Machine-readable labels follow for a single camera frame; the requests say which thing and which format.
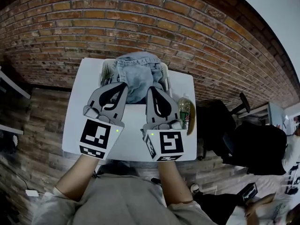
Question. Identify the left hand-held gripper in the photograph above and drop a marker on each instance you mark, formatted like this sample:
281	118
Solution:
98	135

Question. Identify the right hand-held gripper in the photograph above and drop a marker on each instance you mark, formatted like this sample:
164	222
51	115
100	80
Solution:
170	143

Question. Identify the white plastic basket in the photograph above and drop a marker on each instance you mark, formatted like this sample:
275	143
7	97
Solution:
107	70

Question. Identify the blue denim clothes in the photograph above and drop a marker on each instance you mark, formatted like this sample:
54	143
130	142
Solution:
137	78

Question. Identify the person's left forearm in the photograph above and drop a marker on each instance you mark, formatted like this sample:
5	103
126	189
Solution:
77	177

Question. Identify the person's right forearm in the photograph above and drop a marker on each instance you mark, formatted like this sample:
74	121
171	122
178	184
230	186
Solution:
174	184

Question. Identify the yellow banana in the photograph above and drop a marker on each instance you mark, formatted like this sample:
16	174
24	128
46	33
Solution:
192	118

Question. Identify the green plastic bottle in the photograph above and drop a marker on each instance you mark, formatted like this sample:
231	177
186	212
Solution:
184	111

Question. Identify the person's white shoe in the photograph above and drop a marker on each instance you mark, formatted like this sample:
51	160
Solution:
194	188

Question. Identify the person's grey shirt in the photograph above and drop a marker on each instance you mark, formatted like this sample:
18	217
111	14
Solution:
122	203

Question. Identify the black office chair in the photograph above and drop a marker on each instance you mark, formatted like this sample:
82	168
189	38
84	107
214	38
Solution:
253	146

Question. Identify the white power adapter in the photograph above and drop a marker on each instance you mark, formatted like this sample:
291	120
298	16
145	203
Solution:
32	192

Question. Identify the white shelf board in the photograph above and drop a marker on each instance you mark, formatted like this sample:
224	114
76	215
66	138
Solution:
14	84
10	129

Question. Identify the black box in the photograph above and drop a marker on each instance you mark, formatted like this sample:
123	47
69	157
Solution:
249	192

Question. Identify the white desk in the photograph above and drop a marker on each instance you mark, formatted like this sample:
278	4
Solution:
274	111

